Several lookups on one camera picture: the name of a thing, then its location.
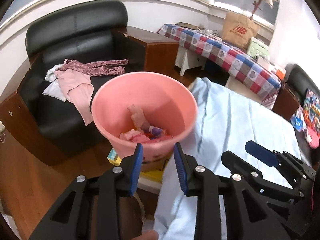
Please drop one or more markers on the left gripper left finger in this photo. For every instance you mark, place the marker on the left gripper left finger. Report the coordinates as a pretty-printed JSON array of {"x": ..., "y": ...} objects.
[{"x": 89, "y": 206}]

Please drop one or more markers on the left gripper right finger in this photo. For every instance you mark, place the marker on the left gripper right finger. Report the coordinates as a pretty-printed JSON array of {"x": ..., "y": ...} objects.
[{"x": 198, "y": 181}]

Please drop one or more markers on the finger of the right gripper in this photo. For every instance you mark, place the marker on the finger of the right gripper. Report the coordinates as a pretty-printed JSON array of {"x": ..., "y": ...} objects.
[
  {"x": 240, "y": 162},
  {"x": 289, "y": 166}
]

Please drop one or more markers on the clear plastic wrap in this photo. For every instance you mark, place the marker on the clear plastic wrap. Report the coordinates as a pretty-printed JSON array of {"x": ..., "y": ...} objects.
[{"x": 138, "y": 118}]

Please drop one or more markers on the person's left hand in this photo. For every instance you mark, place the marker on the person's left hand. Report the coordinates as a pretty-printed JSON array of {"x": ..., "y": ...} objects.
[{"x": 149, "y": 235}]

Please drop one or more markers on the pink polka dot cloth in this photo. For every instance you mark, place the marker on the pink polka dot cloth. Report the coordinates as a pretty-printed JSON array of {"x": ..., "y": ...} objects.
[{"x": 312, "y": 138}]

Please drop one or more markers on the blue plastic bag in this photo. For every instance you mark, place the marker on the blue plastic bag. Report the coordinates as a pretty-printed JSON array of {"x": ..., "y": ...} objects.
[{"x": 297, "y": 121}]

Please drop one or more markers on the yellow box under bin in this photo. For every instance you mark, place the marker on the yellow box under bin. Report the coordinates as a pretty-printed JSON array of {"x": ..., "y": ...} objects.
[{"x": 152, "y": 171}]

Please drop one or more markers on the wooden side table right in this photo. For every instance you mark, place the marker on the wooden side table right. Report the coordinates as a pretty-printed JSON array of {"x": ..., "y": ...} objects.
[{"x": 286, "y": 102}]

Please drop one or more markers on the wooden side table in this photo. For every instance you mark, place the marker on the wooden side table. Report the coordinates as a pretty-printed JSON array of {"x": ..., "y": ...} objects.
[
  {"x": 150, "y": 51},
  {"x": 286, "y": 102}
]

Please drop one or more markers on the light blue floral tablecloth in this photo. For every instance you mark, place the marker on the light blue floral tablecloth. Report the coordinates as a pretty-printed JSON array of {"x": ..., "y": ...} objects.
[{"x": 226, "y": 120}]

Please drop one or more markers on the colourful cartoon cushion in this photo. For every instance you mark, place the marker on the colourful cartoon cushion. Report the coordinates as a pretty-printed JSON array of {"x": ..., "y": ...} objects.
[{"x": 311, "y": 110}]

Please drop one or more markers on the purple small wrapper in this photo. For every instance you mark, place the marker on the purple small wrapper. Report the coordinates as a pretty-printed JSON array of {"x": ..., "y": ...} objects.
[{"x": 155, "y": 131}]

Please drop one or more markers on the right black leather sofa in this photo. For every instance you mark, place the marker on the right black leather sofa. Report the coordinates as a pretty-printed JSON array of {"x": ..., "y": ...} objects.
[{"x": 299, "y": 82}]

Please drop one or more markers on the orange box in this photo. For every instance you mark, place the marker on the orange box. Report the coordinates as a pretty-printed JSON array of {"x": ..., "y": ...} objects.
[{"x": 280, "y": 72}]

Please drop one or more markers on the checkered plaid tablecloth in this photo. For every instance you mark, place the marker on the checkered plaid tablecloth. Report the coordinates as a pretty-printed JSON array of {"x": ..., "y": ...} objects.
[{"x": 235, "y": 62}]

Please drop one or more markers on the pink plastic bin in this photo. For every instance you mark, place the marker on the pink plastic bin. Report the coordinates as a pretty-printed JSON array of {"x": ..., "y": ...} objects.
[{"x": 166, "y": 104}]

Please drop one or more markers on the light green box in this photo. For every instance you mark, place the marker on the light green box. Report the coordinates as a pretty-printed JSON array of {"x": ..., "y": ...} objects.
[{"x": 257, "y": 48}]

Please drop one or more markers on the clothes pile on armchair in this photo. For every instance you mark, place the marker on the clothes pile on armchair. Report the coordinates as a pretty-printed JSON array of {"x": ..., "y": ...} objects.
[{"x": 71, "y": 81}]

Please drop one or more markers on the white desk under plaid cloth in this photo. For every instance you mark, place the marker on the white desk under plaid cloth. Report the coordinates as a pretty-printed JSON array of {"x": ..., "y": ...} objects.
[{"x": 187, "y": 59}]

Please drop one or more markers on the brown New Balance paper bag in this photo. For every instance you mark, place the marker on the brown New Balance paper bag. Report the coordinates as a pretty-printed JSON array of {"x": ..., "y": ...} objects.
[{"x": 238, "y": 30}]

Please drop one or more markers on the wooden side table left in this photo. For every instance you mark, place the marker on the wooden side table left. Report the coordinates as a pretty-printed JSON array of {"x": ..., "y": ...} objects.
[{"x": 150, "y": 51}]

